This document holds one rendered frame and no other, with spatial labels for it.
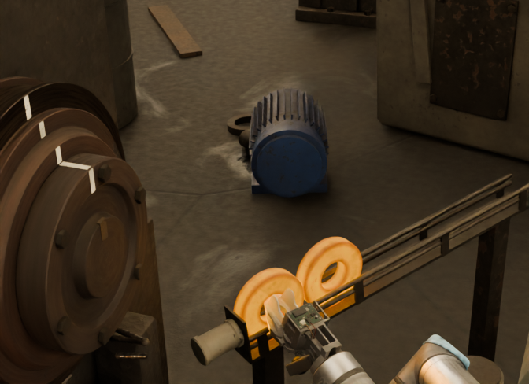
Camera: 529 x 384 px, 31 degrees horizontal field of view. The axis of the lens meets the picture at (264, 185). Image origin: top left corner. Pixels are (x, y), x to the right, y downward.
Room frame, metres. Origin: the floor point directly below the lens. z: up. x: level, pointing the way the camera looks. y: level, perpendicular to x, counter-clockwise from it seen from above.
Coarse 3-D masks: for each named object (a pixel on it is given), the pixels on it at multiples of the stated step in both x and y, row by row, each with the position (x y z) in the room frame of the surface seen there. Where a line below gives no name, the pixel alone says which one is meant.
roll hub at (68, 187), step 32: (96, 160) 1.15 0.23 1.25; (64, 192) 1.07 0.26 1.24; (96, 192) 1.14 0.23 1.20; (128, 192) 1.20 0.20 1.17; (32, 224) 1.04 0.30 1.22; (64, 224) 1.04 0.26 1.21; (96, 224) 1.11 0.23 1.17; (128, 224) 1.21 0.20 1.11; (32, 256) 1.01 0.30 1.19; (64, 256) 1.05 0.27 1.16; (96, 256) 1.09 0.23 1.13; (128, 256) 1.20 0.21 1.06; (32, 288) 1.00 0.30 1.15; (64, 288) 1.04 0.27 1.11; (96, 288) 1.08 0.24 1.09; (128, 288) 1.17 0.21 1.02; (32, 320) 1.00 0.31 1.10; (96, 320) 1.10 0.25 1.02; (64, 352) 1.03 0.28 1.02
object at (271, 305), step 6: (270, 300) 1.51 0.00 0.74; (276, 300) 1.49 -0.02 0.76; (264, 306) 1.52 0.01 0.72; (270, 306) 1.51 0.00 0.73; (276, 306) 1.49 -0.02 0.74; (270, 312) 1.50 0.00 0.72; (276, 312) 1.49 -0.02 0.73; (276, 318) 1.49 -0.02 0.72; (282, 318) 1.47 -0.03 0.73; (276, 324) 1.48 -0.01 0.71
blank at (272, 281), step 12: (264, 276) 1.54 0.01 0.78; (276, 276) 1.54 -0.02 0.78; (288, 276) 1.56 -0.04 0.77; (252, 288) 1.52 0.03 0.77; (264, 288) 1.53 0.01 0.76; (276, 288) 1.54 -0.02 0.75; (300, 288) 1.57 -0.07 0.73; (240, 300) 1.52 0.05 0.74; (252, 300) 1.51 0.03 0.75; (264, 300) 1.52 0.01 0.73; (300, 300) 1.57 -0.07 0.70; (240, 312) 1.50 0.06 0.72; (252, 312) 1.51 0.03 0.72; (252, 324) 1.51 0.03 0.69; (264, 324) 1.52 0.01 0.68
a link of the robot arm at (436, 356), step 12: (432, 336) 1.43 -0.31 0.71; (420, 348) 1.42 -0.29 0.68; (432, 348) 1.40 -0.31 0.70; (444, 348) 1.39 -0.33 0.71; (420, 360) 1.38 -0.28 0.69; (432, 360) 1.35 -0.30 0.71; (444, 360) 1.34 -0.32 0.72; (456, 360) 1.35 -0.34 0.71; (468, 360) 1.39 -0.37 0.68; (408, 372) 1.38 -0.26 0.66; (420, 372) 1.35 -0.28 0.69; (432, 372) 1.31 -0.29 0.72; (444, 372) 1.28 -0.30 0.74; (456, 372) 1.27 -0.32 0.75; (468, 372) 1.29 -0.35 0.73
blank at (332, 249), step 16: (336, 240) 1.64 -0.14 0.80; (320, 256) 1.60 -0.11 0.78; (336, 256) 1.62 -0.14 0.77; (352, 256) 1.65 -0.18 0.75; (304, 272) 1.59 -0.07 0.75; (320, 272) 1.60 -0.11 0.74; (336, 272) 1.66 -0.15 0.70; (352, 272) 1.65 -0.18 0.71; (304, 288) 1.58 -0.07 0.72; (320, 288) 1.60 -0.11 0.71; (336, 288) 1.62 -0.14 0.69; (320, 304) 1.60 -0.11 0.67; (336, 304) 1.63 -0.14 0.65
